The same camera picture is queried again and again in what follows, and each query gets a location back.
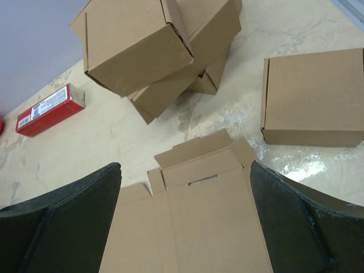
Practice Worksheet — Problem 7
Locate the red rectangular carton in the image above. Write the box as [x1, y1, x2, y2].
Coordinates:
[15, 84, 85, 137]

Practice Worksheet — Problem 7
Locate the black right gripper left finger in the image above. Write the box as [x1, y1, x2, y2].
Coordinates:
[1, 162, 122, 272]

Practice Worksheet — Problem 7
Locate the lone small cardboard box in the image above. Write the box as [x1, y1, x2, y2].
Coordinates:
[260, 48, 363, 147]

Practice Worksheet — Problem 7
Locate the red apple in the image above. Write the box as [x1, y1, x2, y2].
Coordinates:
[0, 118, 4, 135]

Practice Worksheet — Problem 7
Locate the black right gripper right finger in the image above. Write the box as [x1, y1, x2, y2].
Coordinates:
[250, 161, 363, 272]

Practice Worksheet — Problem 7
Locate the top small cardboard box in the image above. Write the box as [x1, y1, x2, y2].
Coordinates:
[70, 0, 194, 97]

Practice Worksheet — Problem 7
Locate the large stacked cardboard box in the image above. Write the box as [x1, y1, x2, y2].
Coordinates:
[127, 0, 242, 124]

